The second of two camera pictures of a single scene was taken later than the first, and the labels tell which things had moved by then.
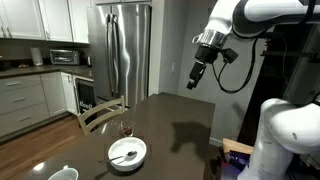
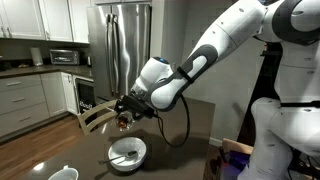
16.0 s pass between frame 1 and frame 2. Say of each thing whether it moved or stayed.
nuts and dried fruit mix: moved
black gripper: moved
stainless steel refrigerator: stayed
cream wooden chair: stayed
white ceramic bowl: stayed
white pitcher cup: stayed
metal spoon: stayed
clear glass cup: moved
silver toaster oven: stayed
